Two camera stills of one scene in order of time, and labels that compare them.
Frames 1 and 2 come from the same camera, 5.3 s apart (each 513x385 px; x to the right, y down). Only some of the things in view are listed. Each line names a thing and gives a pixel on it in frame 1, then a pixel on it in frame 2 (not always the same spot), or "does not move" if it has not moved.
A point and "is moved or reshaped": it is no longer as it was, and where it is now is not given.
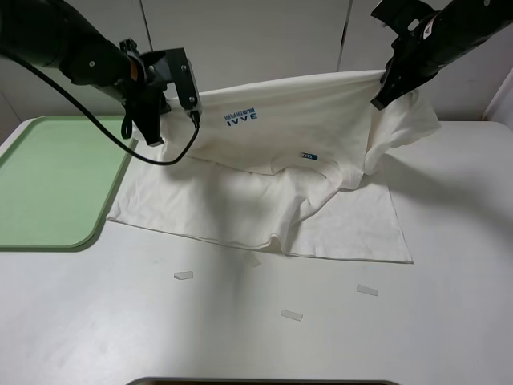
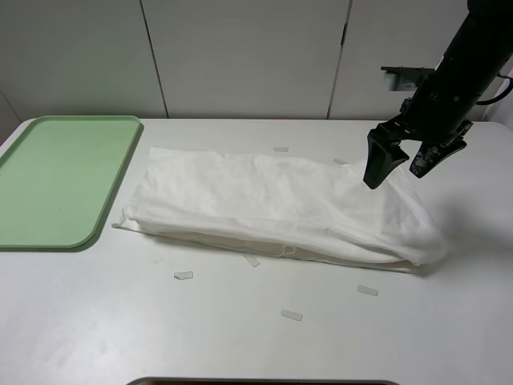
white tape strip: [367, 290] does not move
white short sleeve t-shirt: [280, 164] is moved or reshaped
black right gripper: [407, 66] -> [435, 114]
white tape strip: [182, 275] does not move
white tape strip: [296, 316] does not move
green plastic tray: [58, 180] does not move
